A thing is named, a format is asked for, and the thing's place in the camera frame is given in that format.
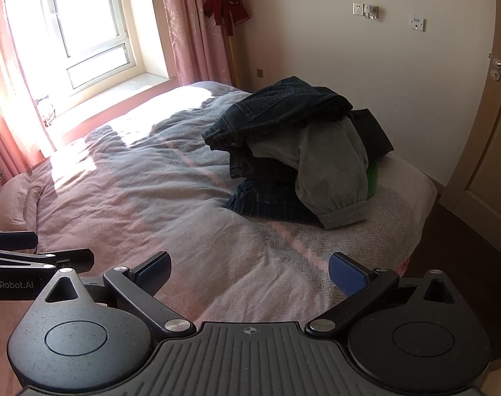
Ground black garment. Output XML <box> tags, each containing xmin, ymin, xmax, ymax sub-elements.
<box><xmin>348</xmin><ymin>108</ymin><xmax>395</xmax><ymax>161</ymax></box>

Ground white framed window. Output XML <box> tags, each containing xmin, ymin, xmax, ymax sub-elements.
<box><xmin>3</xmin><ymin>0</ymin><xmax>146</xmax><ymax>91</ymax></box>

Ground light wooden door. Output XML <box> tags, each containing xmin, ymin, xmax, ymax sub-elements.
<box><xmin>444</xmin><ymin>0</ymin><xmax>501</xmax><ymax>215</ymax></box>

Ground green object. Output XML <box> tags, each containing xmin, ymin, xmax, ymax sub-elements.
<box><xmin>365</xmin><ymin>163</ymin><xmax>378</xmax><ymax>199</ymax></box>

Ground pink pillow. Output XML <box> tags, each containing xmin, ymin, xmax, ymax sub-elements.
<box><xmin>0</xmin><ymin>174</ymin><xmax>42</xmax><ymax>232</ymax></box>

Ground white bed quilt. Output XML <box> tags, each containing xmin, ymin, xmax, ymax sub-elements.
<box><xmin>366</xmin><ymin>157</ymin><xmax>438</xmax><ymax>234</ymax></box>

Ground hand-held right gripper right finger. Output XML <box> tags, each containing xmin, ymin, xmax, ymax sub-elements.
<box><xmin>306</xmin><ymin>252</ymin><xmax>466</xmax><ymax>337</ymax></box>

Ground red hanging garment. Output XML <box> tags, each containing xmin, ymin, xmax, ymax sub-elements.
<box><xmin>203</xmin><ymin>0</ymin><xmax>252</xmax><ymax>37</ymax></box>

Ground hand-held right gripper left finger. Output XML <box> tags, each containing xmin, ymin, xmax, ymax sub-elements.
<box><xmin>27</xmin><ymin>251</ymin><xmax>195</xmax><ymax>337</ymax></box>

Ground dark grey corduroy pants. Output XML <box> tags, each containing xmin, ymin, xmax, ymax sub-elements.
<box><xmin>229</xmin><ymin>144</ymin><xmax>301</xmax><ymax>183</ymax></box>

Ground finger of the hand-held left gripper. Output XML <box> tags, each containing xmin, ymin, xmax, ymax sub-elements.
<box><xmin>0</xmin><ymin>248</ymin><xmax>95</xmax><ymax>274</ymax></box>
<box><xmin>0</xmin><ymin>231</ymin><xmax>39</xmax><ymax>253</ymax></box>

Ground blue striped pants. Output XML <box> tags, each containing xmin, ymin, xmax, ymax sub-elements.
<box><xmin>223</xmin><ymin>177</ymin><xmax>323</xmax><ymax>225</ymax></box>

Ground dark blue jeans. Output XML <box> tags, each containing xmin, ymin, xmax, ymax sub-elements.
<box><xmin>201</xmin><ymin>76</ymin><xmax>353</xmax><ymax>153</ymax></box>

